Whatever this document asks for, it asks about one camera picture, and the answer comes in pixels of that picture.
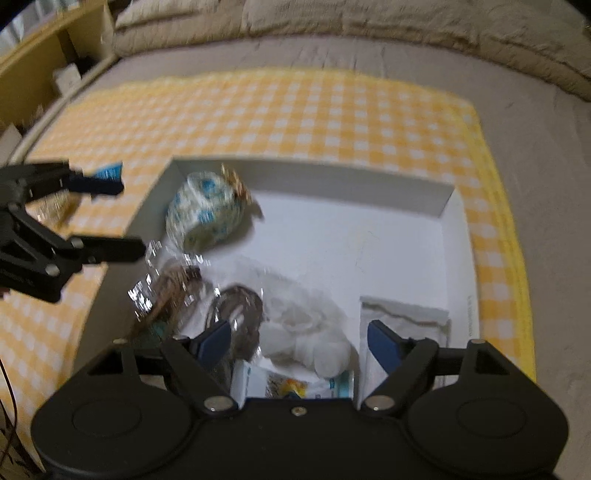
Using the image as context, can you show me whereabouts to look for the white fluffy pompom pair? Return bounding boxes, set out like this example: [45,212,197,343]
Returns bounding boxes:
[259,285,353,378]

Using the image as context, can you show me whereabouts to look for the bag of dark brown cord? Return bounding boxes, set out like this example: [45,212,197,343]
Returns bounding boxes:
[205,284,264,390]

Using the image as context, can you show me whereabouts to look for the blue white patterned pouch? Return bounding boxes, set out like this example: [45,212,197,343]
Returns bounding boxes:
[165,164,253,253]

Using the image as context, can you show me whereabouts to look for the colourful tissue packet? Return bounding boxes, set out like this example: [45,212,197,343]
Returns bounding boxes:
[230,360,355,405]

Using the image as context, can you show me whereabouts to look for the white tissue box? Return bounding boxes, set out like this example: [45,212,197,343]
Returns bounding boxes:
[52,63,82,96]

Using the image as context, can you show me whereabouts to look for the yellow white checkered cloth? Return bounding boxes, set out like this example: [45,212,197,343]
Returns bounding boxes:
[0,67,538,480]

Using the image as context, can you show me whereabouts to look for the beige quilted blanket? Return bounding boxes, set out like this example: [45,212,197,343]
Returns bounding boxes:
[112,1,590,100]

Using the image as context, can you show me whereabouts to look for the bag of light brown cord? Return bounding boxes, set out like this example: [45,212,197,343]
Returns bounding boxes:
[127,240,207,344]

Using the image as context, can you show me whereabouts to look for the bag of beige green cord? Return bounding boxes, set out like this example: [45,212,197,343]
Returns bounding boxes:
[36,191,81,227]

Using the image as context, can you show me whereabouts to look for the white cardboard box tray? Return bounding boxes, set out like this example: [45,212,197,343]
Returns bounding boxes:
[73,156,482,402]

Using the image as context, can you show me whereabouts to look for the wooden headboard shelf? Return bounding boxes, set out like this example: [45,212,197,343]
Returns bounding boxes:
[0,0,116,158]

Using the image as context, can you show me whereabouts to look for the white toilet seat cover packet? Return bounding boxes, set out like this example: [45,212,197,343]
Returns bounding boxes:
[358,296,450,406]

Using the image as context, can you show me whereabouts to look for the blue wet wipe packet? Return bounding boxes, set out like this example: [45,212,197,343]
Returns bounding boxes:
[91,161,124,196]

